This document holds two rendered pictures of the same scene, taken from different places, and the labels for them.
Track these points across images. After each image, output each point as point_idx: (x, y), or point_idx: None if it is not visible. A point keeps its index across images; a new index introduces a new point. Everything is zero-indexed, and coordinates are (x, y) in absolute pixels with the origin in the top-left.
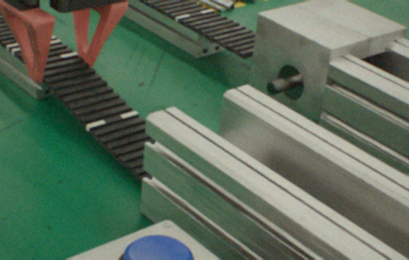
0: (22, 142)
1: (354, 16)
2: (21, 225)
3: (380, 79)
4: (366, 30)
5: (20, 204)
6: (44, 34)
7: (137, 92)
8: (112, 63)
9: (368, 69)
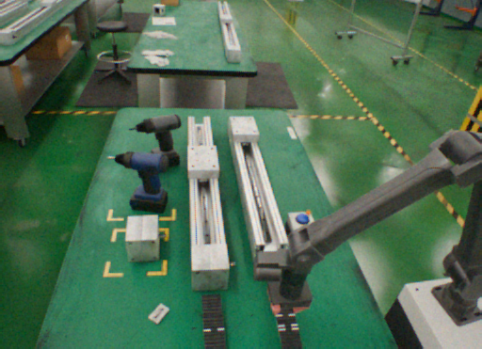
0: None
1: (200, 255)
2: (312, 268)
3: (221, 233)
4: (205, 247)
5: (310, 275)
6: None
7: (255, 311)
8: (253, 334)
9: (219, 238)
